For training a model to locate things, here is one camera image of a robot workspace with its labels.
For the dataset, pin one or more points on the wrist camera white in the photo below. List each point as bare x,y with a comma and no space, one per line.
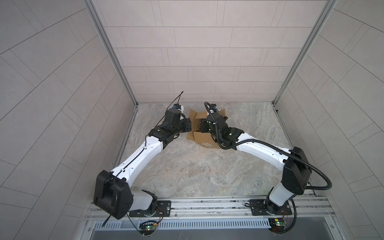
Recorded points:
178,107
213,108

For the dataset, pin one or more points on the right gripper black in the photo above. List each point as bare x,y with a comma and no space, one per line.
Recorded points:
203,125

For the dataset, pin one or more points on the aluminium mounting rail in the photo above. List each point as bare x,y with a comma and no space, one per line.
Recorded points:
234,207

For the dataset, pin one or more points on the right aluminium corner post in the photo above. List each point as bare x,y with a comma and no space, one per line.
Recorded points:
327,9

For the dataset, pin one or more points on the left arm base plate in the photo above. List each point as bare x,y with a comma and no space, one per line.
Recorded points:
162,209

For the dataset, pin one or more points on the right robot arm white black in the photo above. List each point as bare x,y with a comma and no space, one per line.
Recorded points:
292,163

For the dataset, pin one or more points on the white ventilation grille strip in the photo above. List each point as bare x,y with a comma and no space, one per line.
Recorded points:
189,224

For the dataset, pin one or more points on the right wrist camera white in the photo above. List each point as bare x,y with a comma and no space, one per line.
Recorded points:
213,108

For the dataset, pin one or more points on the green circuit board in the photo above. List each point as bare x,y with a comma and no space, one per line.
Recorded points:
147,228
277,224

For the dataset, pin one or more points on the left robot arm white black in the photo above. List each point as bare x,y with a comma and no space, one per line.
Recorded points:
113,192

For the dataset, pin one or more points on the aluminium corner post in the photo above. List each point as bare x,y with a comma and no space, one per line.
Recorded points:
327,9
89,5

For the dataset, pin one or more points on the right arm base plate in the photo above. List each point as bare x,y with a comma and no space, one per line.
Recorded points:
267,207

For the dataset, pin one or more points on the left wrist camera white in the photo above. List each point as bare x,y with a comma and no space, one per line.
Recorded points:
178,107

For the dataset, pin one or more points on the right green circuit board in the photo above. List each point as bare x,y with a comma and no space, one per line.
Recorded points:
277,224

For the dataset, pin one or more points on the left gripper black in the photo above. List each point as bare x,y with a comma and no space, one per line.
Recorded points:
186,123

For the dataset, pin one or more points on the brown cardboard express box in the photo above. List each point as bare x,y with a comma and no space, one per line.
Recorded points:
203,139

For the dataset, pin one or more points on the left green circuit board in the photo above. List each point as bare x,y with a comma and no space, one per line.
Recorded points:
147,228

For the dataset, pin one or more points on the left aluminium corner post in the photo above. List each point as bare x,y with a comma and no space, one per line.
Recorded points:
89,5

